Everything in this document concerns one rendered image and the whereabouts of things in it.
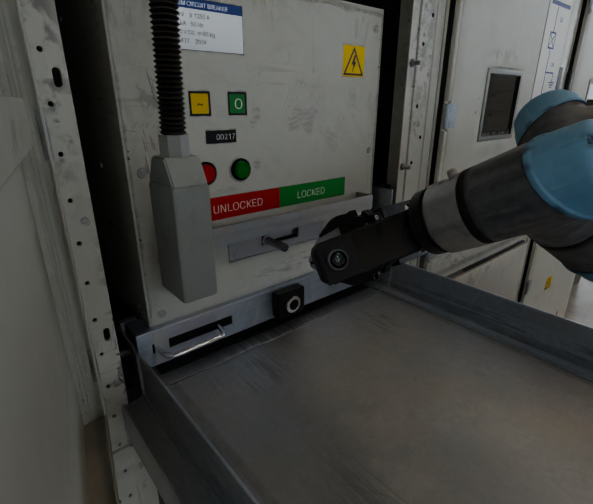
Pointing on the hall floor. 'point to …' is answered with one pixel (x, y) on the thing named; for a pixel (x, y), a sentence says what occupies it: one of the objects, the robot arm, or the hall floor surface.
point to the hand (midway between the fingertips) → (312, 262)
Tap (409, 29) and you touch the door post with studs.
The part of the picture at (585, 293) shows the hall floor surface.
